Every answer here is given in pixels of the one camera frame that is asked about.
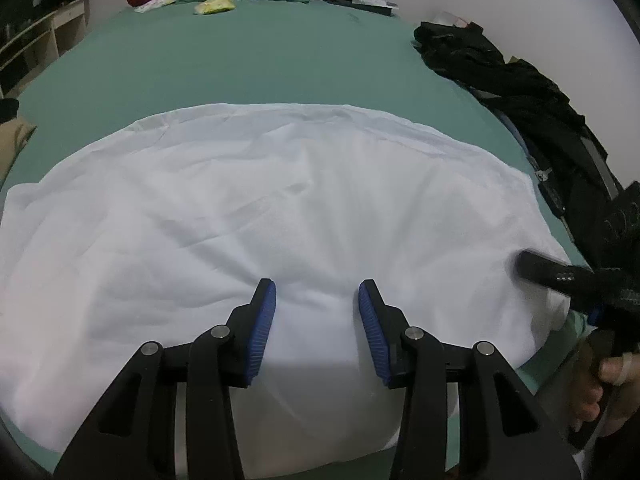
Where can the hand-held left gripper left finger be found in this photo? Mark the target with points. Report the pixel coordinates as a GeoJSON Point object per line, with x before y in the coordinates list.
{"type": "Point", "coordinates": [261, 330]}

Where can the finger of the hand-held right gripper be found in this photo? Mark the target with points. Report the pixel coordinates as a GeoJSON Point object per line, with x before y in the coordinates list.
{"type": "Point", "coordinates": [545, 270]}

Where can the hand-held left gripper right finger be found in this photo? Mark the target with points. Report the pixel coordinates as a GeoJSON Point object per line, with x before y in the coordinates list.
{"type": "Point", "coordinates": [372, 332]}

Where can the white hooded shirt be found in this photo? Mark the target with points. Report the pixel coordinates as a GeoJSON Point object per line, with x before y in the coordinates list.
{"type": "Point", "coordinates": [300, 210]}

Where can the pile of black clothes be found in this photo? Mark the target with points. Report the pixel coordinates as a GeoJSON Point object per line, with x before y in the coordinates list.
{"type": "Point", "coordinates": [500, 70]}

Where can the beige clothes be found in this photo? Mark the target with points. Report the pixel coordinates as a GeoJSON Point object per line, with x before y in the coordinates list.
{"type": "Point", "coordinates": [12, 147]}

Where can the person's right hand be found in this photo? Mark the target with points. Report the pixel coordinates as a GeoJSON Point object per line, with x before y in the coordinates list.
{"type": "Point", "coordinates": [612, 385]}

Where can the white nightstand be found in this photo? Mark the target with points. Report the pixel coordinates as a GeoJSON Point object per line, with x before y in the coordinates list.
{"type": "Point", "coordinates": [450, 19]}

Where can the bed with green sheet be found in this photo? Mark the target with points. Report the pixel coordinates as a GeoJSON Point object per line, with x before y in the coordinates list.
{"type": "Point", "coordinates": [250, 60]}

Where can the stack of books and papers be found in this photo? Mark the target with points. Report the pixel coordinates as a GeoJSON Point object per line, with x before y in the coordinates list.
{"type": "Point", "coordinates": [370, 4]}

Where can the yellow packet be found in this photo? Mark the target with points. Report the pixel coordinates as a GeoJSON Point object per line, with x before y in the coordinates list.
{"type": "Point", "coordinates": [215, 4]}

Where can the black folded cloth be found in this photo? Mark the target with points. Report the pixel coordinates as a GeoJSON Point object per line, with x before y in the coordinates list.
{"type": "Point", "coordinates": [7, 109]}

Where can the white flat packet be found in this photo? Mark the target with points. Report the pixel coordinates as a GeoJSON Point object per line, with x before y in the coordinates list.
{"type": "Point", "coordinates": [155, 3]}

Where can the light wooden desk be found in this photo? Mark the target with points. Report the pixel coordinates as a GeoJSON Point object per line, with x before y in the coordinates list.
{"type": "Point", "coordinates": [60, 25]}

